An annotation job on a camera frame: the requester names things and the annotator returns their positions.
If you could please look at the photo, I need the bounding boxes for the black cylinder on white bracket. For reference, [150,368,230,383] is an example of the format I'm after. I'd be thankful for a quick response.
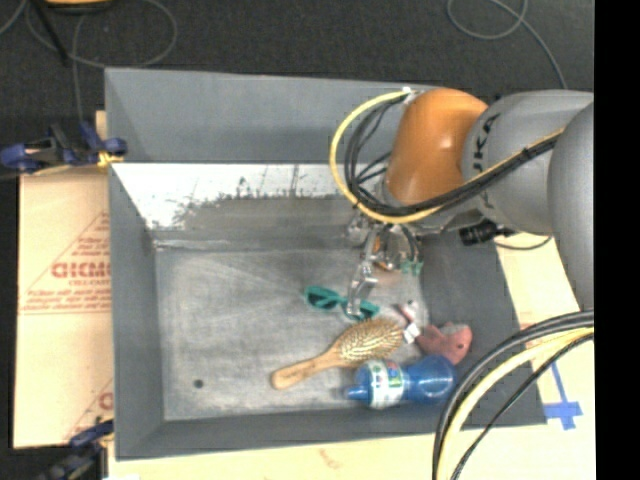
[457,219,509,248]

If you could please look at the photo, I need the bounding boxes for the wooden hairbrush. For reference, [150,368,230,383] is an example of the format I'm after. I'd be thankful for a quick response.
[270,316,406,392]

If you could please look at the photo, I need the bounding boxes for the blue plastic bottle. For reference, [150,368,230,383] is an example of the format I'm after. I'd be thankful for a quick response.
[343,353,459,411]

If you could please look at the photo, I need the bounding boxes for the brown cardboard board red print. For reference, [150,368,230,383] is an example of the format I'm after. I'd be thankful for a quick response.
[12,110,116,450]

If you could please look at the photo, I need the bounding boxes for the teal sunglasses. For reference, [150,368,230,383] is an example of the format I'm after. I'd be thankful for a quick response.
[303,284,381,322]

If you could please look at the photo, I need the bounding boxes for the grey metal bin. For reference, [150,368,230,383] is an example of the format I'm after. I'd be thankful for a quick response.
[103,67,547,460]

